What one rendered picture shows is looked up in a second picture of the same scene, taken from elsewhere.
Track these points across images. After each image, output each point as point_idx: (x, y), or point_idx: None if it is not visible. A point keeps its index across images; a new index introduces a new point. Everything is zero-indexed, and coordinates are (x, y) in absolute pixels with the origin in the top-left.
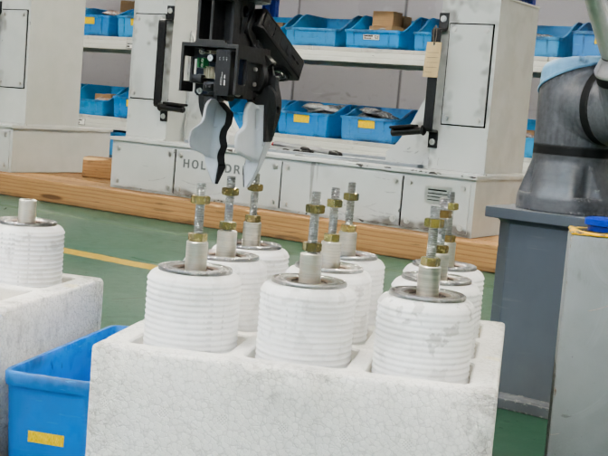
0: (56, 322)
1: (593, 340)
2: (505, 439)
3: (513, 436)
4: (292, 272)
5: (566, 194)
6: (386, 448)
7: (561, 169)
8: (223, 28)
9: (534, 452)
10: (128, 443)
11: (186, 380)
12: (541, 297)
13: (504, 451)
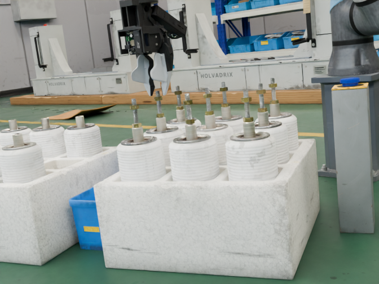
0: (98, 172)
1: (352, 143)
2: (331, 194)
3: (336, 192)
4: None
5: (350, 64)
6: (236, 218)
7: (346, 52)
8: (135, 19)
9: None
10: (118, 229)
11: (137, 196)
12: None
13: (329, 201)
